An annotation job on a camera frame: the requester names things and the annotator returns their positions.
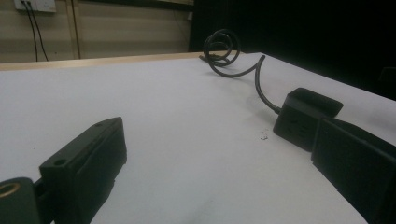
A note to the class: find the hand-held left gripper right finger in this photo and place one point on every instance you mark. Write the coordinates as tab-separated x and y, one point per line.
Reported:
351	161

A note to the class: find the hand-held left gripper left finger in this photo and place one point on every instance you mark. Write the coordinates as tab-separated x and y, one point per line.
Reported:
83	168

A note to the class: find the black cube power strip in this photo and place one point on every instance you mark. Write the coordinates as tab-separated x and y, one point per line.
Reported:
300	119

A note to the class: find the white wall socket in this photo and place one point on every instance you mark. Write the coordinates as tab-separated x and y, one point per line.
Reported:
35	5

